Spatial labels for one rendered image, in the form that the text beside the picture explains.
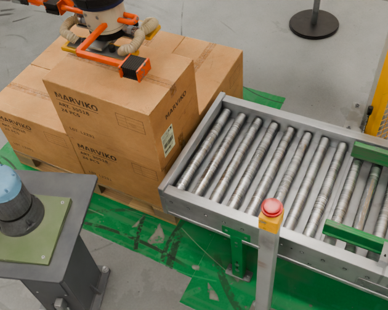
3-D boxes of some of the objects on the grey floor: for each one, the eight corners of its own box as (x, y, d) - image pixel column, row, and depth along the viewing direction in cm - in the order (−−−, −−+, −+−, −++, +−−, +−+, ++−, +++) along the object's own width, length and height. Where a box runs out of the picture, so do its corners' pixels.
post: (270, 316, 227) (284, 208, 150) (265, 328, 224) (277, 224, 147) (258, 310, 230) (265, 201, 153) (252, 322, 226) (257, 216, 149)
